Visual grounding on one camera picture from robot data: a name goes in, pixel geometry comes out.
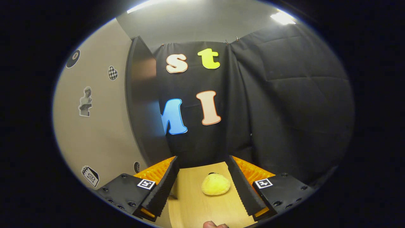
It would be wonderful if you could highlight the black backdrop cloth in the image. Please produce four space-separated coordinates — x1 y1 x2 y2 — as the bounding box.
153 24 355 188

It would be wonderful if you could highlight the small ceiling light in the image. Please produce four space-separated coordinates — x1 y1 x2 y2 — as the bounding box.
270 11 296 25

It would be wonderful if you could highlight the large ceiling light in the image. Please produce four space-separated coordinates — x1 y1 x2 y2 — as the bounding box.
127 0 166 14

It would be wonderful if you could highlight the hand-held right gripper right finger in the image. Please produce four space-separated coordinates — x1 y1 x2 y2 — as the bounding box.
225 155 317 222

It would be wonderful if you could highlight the grey cabinet door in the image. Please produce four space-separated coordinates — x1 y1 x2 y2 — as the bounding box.
52 19 149 191

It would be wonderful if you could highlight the yellow plush toy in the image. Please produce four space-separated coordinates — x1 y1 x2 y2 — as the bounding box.
202 173 231 196

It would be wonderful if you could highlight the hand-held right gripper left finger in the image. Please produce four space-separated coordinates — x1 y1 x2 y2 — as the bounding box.
95 156 180 222

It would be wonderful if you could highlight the dark grey cabinet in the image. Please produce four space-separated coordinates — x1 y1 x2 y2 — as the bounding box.
126 36 178 200

